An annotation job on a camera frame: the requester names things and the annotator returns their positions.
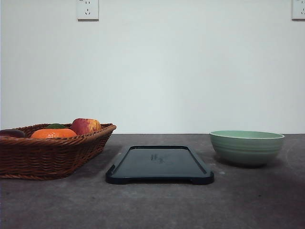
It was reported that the green ceramic bowl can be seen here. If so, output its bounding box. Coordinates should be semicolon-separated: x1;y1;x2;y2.
210;130;285;166

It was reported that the brown wicker basket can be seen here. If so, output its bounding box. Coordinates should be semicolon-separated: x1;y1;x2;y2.
0;124;116;180

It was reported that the dark rectangular tray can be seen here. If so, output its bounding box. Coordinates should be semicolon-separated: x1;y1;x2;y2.
106;146;214;185

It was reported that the red yellow apple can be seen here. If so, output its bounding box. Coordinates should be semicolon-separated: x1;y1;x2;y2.
71;118;101;135

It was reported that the dark green avocado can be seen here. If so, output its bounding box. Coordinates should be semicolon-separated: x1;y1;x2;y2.
45;124;67;129

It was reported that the orange tangerine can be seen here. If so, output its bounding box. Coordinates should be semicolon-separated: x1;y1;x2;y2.
30;128;77;139

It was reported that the dark purple fruit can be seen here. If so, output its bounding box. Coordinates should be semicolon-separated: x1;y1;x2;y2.
0;129;25;138

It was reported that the white wall socket left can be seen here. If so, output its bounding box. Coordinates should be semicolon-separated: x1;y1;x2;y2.
76;0;99;22

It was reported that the white wall socket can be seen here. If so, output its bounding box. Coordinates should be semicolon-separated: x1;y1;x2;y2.
292;0;305;20
76;0;99;22

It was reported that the white wall socket right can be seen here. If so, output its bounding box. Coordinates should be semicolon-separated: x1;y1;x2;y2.
292;0;305;20

